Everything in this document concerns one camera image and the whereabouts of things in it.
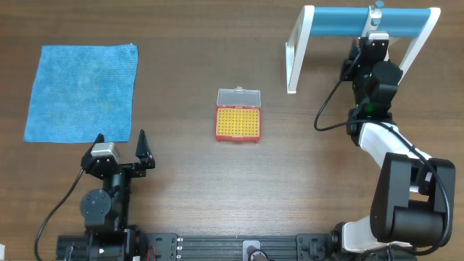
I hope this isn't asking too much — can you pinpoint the red and yellow tip box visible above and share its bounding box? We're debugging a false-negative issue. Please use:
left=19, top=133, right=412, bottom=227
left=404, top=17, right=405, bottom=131
left=214, top=86, right=262, bottom=144

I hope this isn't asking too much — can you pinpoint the white and blue stand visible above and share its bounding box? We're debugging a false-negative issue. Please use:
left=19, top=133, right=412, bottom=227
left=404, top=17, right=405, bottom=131
left=284, top=4, right=442, bottom=96

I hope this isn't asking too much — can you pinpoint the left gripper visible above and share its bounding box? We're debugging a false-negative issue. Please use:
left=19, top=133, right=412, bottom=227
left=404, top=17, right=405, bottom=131
left=80, top=128, right=157, bottom=180

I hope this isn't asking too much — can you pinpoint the white pipette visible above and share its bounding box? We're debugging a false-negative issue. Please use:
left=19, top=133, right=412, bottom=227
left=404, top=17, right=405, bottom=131
left=368, top=0, right=386, bottom=27

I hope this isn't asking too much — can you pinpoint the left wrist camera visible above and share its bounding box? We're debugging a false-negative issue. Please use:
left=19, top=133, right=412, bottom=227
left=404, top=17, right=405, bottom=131
left=90, top=141, right=122, bottom=165

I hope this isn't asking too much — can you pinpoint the mounting rail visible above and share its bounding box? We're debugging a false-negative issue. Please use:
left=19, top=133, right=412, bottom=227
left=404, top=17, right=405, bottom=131
left=56, top=233, right=418, bottom=261

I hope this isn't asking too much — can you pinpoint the blue cloth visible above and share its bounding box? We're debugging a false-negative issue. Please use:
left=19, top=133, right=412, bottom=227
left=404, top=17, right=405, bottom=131
left=22, top=43, right=139, bottom=144

